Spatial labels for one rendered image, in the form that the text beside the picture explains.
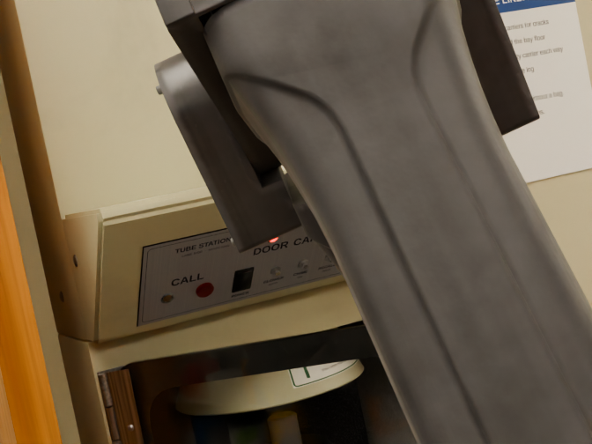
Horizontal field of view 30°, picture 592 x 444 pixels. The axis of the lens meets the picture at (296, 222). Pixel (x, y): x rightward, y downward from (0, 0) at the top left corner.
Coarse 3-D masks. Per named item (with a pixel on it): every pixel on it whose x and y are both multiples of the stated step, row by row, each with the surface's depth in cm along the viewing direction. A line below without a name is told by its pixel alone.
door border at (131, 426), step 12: (108, 372) 84; (120, 372) 84; (108, 384) 84; (120, 384) 84; (120, 396) 84; (132, 396) 84; (108, 408) 84; (120, 408) 84; (132, 408) 84; (108, 420) 84; (120, 420) 85; (132, 420) 84; (120, 432) 85; (132, 432) 84
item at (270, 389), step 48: (336, 336) 80; (144, 384) 84; (192, 384) 83; (240, 384) 82; (288, 384) 81; (336, 384) 80; (384, 384) 79; (144, 432) 84; (192, 432) 83; (240, 432) 82; (288, 432) 81; (336, 432) 81; (384, 432) 80
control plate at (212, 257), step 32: (160, 256) 79; (192, 256) 81; (224, 256) 82; (256, 256) 84; (288, 256) 86; (320, 256) 88; (160, 288) 82; (192, 288) 83; (224, 288) 85; (256, 288) 87; (160, 320) 84
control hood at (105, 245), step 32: (192, 192) 77; (64, 224) 84; (96, 224) 75; (128, 224) 76; (160, 224) 77; (192, 224) 78; (224, 224) 80; (96, 256) 77; (128, 256) 78; (96, 288) 79; (128, 288) 80; (288, 288) 89; (96, 320) 82; (128, 320) 83
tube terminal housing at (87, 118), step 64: (0, 0) 88; (64, 0) 85; (128, 0) 88; (0, 64) 94; (64, 64) 85; (128, 64) 87; (64, 128) 85; (128, 128) 87; (64, 192) 85; (128, 192) 87; (64, 256) 86; (64, 320) 91; (192, 320) 89; (256, 320) 91; (320, 320) 93
